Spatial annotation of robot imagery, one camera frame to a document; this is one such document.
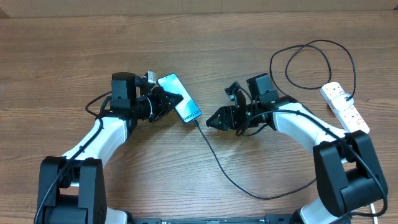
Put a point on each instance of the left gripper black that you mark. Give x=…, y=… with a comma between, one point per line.
x=161, y=96

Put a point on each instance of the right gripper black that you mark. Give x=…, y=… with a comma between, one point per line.
x=224, y=114

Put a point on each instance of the Samsung Galaxy smartphone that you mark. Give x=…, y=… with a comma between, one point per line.
x=185, y=107

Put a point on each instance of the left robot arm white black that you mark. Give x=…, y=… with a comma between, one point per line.
x=71, y=186

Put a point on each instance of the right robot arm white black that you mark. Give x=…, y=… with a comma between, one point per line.
x=348, y=172

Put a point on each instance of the white charger plug adapter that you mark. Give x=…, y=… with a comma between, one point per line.
x=341, y=102

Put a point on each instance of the white power strip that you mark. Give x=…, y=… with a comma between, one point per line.
x=350, y=119

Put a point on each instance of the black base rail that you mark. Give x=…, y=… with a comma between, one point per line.
x=217, y=220

